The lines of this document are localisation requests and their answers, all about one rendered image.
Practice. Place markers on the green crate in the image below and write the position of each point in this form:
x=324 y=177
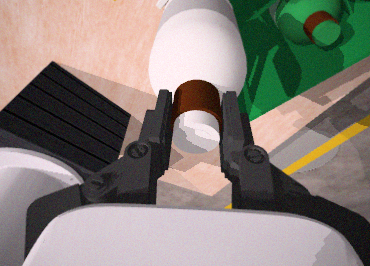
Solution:
x=275 y=76

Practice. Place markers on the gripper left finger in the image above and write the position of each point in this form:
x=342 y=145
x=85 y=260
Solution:
x=131 y=179

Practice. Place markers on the white bottle with brown label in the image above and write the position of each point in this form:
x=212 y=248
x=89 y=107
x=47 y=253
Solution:
x=198 y=55

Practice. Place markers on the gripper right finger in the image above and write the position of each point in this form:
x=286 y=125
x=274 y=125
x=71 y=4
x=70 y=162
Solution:
x=257 y=183

